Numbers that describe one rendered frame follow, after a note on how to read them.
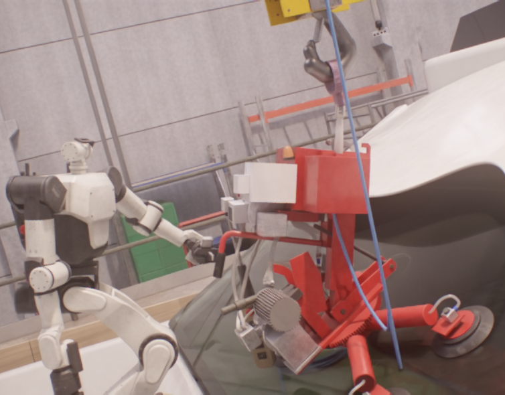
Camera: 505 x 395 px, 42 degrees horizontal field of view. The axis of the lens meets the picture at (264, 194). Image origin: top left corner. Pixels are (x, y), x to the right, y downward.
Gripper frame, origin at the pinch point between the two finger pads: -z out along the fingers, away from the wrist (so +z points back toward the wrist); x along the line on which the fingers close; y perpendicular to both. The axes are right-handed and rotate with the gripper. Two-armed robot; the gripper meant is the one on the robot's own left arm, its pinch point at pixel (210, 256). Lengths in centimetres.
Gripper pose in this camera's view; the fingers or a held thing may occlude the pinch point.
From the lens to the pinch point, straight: 257.8
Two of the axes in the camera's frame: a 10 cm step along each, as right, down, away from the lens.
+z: -3.0, -0.5, 9.5
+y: 0.4, -10.0, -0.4
